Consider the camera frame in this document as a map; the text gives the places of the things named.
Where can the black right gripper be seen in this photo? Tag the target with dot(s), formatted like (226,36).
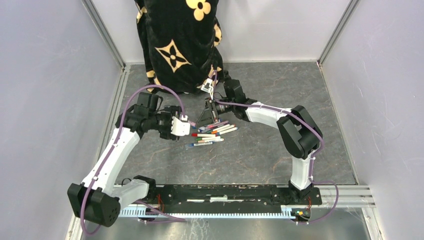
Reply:
(208,116)

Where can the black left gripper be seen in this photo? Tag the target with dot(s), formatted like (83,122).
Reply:
(171,111)

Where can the pink highlighter pen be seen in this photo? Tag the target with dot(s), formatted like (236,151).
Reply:
(193,124)

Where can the orange capped white marker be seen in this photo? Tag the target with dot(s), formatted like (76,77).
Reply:
(223,128)

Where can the blue capped white marker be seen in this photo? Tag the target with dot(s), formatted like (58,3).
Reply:
(207,128)

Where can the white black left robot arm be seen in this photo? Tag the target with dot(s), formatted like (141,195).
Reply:
(112,155)

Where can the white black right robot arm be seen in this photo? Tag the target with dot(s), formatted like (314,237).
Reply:
(300,134)

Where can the red capped white marker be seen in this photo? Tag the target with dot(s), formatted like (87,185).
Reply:
(203,135)

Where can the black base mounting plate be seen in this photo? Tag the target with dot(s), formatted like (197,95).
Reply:
(230,198)

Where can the black floral blanket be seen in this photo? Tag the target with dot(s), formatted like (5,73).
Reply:
(179,40)

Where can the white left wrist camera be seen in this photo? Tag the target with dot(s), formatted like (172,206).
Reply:
(180,126)

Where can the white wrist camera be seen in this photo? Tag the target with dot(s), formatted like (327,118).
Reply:
(180,126)
(207,86)

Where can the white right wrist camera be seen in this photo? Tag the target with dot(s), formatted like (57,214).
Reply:
(207,86)

